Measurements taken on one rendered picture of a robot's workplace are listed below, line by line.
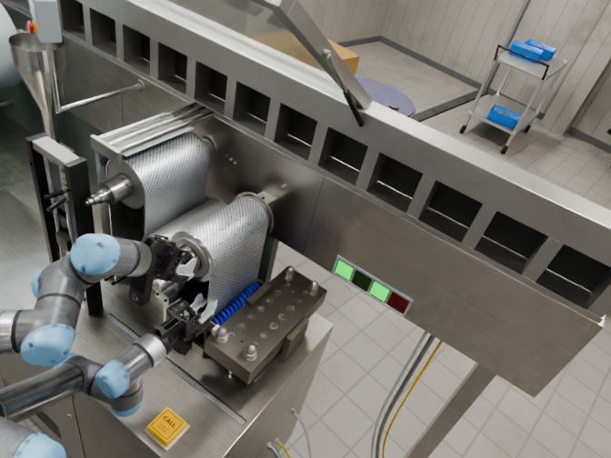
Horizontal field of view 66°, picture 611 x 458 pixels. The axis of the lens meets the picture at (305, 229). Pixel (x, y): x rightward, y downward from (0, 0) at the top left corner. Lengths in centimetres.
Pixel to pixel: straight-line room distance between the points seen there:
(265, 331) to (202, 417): 28
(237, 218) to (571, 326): 85
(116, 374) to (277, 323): 48
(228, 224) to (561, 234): 79
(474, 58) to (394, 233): 595
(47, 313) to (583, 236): 104
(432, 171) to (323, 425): 161
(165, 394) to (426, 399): 166
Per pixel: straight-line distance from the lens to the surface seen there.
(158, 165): 130
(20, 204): 200
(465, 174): 112
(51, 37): 139
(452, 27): 721
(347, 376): 263
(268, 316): 142
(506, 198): 112
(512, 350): 134
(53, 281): 99
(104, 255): 92
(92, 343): 152
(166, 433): 133
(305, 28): 80
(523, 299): 123
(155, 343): 120
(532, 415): 301
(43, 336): 91
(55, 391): 118
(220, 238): 122
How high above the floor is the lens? 212
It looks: 39 degrees down
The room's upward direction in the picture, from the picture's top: 15 degrees clockwise
